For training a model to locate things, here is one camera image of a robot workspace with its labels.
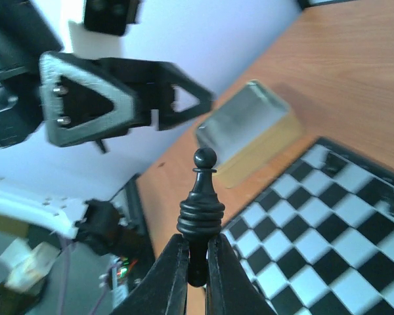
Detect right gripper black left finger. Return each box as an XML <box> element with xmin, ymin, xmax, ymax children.
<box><xmin>112</xmin><ymin>234</ymin><xmax>189</xmax><ymax>315</ymax></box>

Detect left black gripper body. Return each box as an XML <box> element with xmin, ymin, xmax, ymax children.
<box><xmin>0</xmin><ymin>60</ymin><xmax>44</xmax><ymax>148</ymax></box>

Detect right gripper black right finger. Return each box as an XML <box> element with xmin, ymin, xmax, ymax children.
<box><xmin>206</xmin><ymin>234</ymin><xmax>275</xmax><ymax>315</ymax></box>

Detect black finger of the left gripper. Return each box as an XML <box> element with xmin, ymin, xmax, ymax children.
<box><xmin>98</xmin><ymin>58</ymin><xmax>214</xmax><ymax>131</ymax></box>
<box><xmin>39</xmin><ymin>52</ymin><xmax>140</xmax><ymax>147</ymax></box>

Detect black chess pawn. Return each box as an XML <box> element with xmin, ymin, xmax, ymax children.
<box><xmin>177</xmin><ymin>147</ymin><xmax>225</xmax><ymax>287</ymax></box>

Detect black chess rook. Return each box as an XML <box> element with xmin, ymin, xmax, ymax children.
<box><xmin>321</xmin><ymin>151</ymin><xmax>347</xmax><ymax>176</ymax></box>

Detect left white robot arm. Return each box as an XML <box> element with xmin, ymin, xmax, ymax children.
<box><xmin>0</xmin><ymin>1</ymin><xmax>214</xmax><ymax>258</ymax></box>

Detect left green-lit circuit board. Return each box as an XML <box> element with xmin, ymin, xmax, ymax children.
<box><xmin>110</xmin><ymin>257</ymin><xmax>139</xmax><ymax>279</ymax></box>

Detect black and silver chessboard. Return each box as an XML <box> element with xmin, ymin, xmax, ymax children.
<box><xmin>223</xmin><ymin>138</ymin><xmax>394</xmax><ymax>314</ymax></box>

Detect left metal tray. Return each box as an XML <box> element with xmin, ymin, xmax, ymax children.
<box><xmin>195</xmin><ymin>80</ymin><xmax>304</xmax><ymax>188</ymax></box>

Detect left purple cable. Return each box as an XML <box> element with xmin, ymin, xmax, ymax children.
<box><xmin>57</xmin><ymin>239</ymin><xmax>112</xmax><ymax>315</ymax></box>

